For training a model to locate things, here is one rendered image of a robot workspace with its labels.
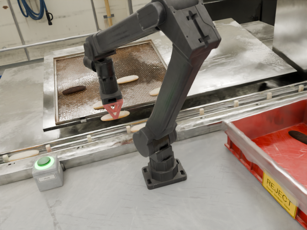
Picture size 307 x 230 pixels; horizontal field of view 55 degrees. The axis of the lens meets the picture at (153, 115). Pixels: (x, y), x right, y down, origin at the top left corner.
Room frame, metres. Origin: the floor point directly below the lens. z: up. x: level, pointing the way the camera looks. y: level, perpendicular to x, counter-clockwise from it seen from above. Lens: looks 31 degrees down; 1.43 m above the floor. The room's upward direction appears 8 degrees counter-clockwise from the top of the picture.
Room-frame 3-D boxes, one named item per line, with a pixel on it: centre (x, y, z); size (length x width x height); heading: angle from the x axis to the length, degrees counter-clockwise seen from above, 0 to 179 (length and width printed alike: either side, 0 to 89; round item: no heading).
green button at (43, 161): (0.69, 0.34, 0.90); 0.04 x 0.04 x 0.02
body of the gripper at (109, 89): (0.87, 0.13, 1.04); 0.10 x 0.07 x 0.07; 11
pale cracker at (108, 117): (0.87, 0.13, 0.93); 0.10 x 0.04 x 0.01; 101
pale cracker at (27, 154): (0.80, 0.45, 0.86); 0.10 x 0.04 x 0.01; 101
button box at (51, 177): (0.70, 0.34, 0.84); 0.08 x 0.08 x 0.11; 11
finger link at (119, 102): (0.86, 0.13, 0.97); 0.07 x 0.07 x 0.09; 11
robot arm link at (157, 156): (0.67, 0.01, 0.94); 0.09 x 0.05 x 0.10; 33
